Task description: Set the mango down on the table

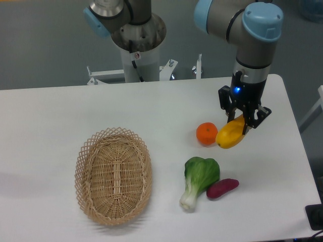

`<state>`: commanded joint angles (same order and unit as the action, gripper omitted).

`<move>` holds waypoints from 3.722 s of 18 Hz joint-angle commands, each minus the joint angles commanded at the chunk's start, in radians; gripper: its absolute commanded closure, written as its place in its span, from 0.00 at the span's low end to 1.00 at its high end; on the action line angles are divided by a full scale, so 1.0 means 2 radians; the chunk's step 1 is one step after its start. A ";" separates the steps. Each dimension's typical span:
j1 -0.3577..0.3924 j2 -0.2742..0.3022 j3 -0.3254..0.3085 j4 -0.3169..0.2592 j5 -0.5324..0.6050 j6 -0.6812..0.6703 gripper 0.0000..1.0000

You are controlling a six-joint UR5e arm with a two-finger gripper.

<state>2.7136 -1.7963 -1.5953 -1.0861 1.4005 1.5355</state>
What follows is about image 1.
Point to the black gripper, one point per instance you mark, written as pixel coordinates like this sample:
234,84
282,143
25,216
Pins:
246,95

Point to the yellow mango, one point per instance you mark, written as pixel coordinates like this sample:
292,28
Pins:
231,134

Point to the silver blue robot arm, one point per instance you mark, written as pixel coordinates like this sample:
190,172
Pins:
254,27

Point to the orange tangerine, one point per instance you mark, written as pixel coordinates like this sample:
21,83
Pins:
206,133

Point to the green bok choy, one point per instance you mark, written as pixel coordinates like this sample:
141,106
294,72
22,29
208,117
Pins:
199,174

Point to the purple sweet potato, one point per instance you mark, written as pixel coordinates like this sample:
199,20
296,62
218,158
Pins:
221,187

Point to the black device at table edge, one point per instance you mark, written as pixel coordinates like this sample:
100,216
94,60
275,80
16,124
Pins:
314,215

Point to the woven wicker basket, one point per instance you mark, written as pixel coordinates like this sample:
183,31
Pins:
113,176

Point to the white metal frame right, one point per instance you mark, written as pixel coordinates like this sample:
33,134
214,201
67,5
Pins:
312,114

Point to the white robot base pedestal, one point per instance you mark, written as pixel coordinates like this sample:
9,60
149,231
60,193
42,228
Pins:
138,66

